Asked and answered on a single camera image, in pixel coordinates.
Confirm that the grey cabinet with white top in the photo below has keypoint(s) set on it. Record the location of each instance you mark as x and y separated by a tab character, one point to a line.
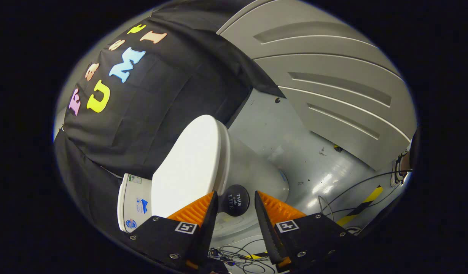
333	76

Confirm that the white toilet tank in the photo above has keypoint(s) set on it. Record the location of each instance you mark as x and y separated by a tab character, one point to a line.
137	205

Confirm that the white toilet lid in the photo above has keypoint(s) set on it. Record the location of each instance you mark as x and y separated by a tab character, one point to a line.
188	163

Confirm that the white toilet bowl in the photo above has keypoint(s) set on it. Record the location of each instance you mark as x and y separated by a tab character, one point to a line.
253	171

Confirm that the person's shoe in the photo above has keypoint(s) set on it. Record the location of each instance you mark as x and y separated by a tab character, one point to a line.
401	167

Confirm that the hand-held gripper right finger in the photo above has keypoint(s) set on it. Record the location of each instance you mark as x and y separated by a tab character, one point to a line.
265	228

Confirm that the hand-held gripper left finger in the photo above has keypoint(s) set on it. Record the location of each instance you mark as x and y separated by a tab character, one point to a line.
209	224

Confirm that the yellow black floor tape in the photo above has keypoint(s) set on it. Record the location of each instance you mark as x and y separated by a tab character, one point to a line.
365	201

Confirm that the black backdrop cloth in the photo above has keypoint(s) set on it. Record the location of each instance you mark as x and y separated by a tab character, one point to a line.
161	95

